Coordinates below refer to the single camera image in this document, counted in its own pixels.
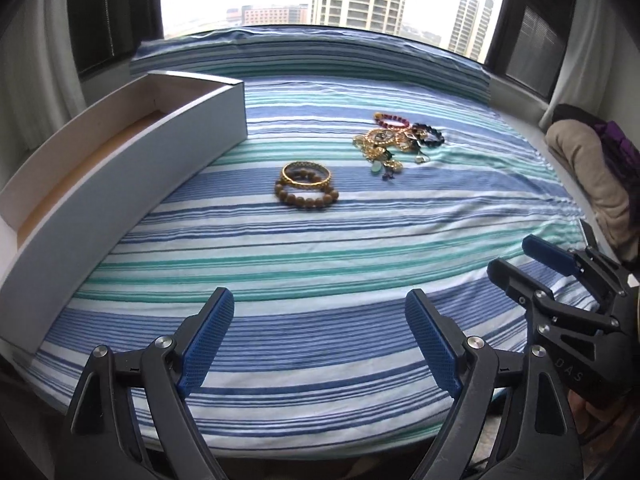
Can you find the white curtain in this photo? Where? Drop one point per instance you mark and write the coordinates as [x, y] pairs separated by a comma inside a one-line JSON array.
[[40, 87], [588, 59]]

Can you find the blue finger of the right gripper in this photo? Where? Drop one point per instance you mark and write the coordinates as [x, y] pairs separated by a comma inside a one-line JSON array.
[[516, 284], [558, 259]]

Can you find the smartphone on bed edge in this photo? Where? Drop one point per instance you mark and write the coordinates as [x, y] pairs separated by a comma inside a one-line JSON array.
[[588, 234]]

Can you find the right white curtain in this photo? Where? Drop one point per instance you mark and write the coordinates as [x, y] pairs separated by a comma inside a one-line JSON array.
[[588, 59]]

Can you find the white cardboard box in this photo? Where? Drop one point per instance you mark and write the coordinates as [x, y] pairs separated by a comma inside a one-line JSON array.
[[91, 182]]

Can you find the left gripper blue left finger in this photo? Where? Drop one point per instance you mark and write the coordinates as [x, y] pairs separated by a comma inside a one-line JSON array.
[[128, 418]]

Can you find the blue striped bed sheet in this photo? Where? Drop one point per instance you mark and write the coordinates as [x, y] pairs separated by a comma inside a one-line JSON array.
[[319, 253]]

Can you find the dark purple clothing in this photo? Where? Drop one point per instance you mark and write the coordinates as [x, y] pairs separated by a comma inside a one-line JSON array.
[[619, 152]]

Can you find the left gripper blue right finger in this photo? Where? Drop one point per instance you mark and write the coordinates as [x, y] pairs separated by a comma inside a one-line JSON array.
[[537, 437]]

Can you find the gold chain jewelry pile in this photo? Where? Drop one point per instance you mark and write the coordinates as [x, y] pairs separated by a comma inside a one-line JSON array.
[[379, 146]]

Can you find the left white curtain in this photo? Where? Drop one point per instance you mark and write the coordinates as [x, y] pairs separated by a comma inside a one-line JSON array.
[[40, 87]]

